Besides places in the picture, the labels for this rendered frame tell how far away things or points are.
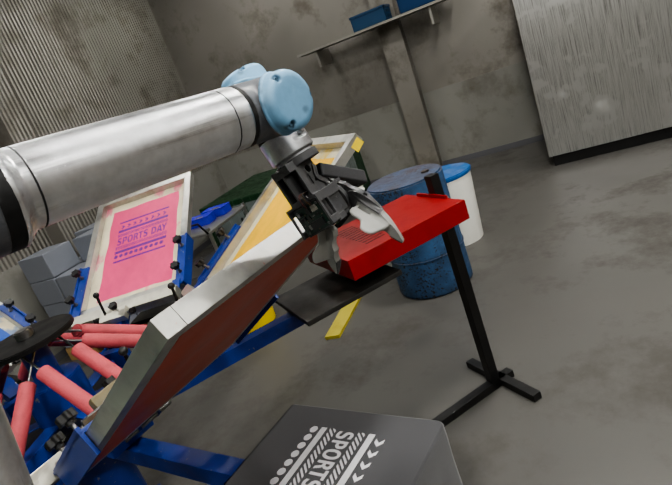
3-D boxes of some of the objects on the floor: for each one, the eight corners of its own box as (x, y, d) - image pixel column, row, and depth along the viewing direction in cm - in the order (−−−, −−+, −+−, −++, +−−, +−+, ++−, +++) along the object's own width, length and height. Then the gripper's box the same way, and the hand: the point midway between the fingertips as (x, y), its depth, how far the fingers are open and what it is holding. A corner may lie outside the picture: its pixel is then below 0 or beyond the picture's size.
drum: (481, 260, 426) (451, 155, 401) (462, 297, 378) (427, 181, 353) (414, 267, 459) (382, 171, 434) (389, 303, 411) (351, 197, 386)
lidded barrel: (436, 234, 519) (417, 172, 500) (489, 222, 498) (471, 157, 480) (429, 256, 472) (408, 189, 454) (487, 244, 452) (468, 173, 434)
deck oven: (682, 107, 631) (654, -74, 574) (716, 128, 523) (686, -92, 466) (543, 144, 695) (506, -16, 638) (548, 169, 588) (504, -20, 531)
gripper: (240, 196, 84) (308, 296, 86) (318, 136, 71) (397, 256, 73) (272, 178, 90) (335, 272, 92) (349, 120, 78) (420, 230, 79)
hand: (371, 257), depth 85 cm, fingers open, 14 cm apart
